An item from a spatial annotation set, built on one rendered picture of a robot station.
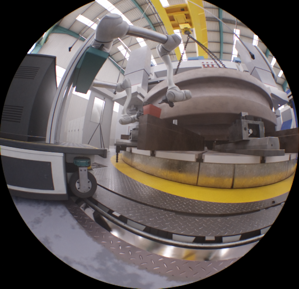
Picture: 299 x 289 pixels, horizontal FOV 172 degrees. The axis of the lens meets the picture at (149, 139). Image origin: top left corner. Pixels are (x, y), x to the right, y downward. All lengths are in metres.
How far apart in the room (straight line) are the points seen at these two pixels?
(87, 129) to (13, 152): 3.32
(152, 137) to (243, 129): 1.01
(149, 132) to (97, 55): 0.84
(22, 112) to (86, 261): 0.68
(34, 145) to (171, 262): 0.66
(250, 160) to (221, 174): 0.31
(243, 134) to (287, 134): 1.23
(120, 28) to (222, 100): 1.46
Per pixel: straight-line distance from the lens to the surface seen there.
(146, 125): 1.01
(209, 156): 0.92
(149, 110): 1.10
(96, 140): 3.96
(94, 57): 0.78
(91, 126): 3.84
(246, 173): 1.08
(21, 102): 0.70
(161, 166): 1.13
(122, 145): 1.64
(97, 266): 0.39
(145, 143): 0.99
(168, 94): 0.80
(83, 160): 0.57
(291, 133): 2.19
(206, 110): 1.52
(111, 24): 0.77
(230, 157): 0.95
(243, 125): 1.22
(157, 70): 8.78
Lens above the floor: 0.36
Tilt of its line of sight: 4 degrees up
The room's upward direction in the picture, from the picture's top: 4 degrees clockwise
